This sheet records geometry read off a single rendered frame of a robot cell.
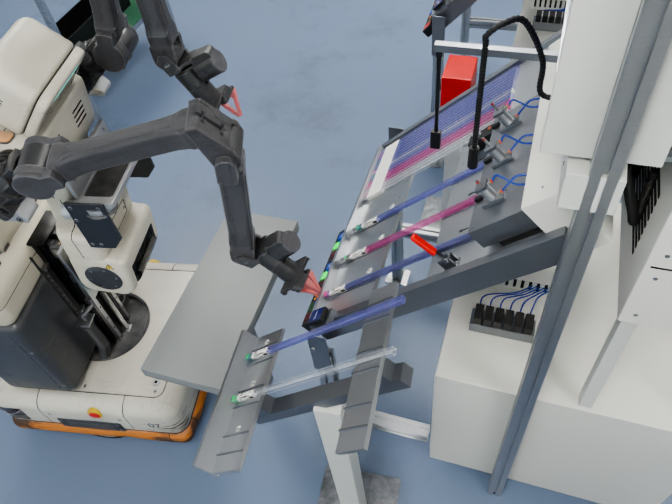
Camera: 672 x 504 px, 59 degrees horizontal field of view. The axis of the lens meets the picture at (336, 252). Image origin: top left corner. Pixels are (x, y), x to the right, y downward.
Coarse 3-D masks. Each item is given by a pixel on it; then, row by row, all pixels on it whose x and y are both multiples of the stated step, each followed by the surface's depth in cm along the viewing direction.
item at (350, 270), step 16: (384, 192) 168; (400, 192) 159; (368, 208) 169; (384, 208) 161; (384, 224) 155; (352, 240) 164; (368, 240) 156; (368, 256) 151; (384, 256) 144; (352, 272) 152; (368, 272) 145; (352, 288) 146; (368, 288) 140; (336, 304) 148; (352, 304) 141
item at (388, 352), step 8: (376, 352) 107; (384, 352) 105; (392, 352) 104; (352, 360) 111; (360, 360) 109; (368, 360) 107; (376, 360) 107; (328, 368) 115; (336, 368) 113; (344, 368) 112; (296, 376) 122; (304, 376) 120; (312, 376) 118; (320, 376) 117; (272, 384) 128; (280, 384) 125; (288, 384) 123; (296, 384) 122; (256, 392) 131; (264, 392) 129
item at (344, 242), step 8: (376, 152) 186; (376, 160) 183; (368, 176) 179; (360, 192) 175; (360, 200) 173; (360, 208) 172; (352, 216) 169; (352, 224) 168; (344, 232) 166; (352, 232) 167; (344, 240) 164; (344, 248) 163; (336, 256) 160; (336, 264) 160; (328, 272) 158; (336, 272) 159; (328, 280) 156; (328, 288) 155; (320, 296) 153; (320, 304) 152
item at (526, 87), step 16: (528, 64) 148; (528, 80) 143; (528, 96) 138; (464, 160) 143; (480, 160) 137; (480, 176) 132; (464, 192) 133; (464, 208) 128; (448, 224) 130; (464, 224) 125; (448, 240) 126; (432, 256) 127; (464, 256) 118; (480, 256) 114; (432, 272) 123
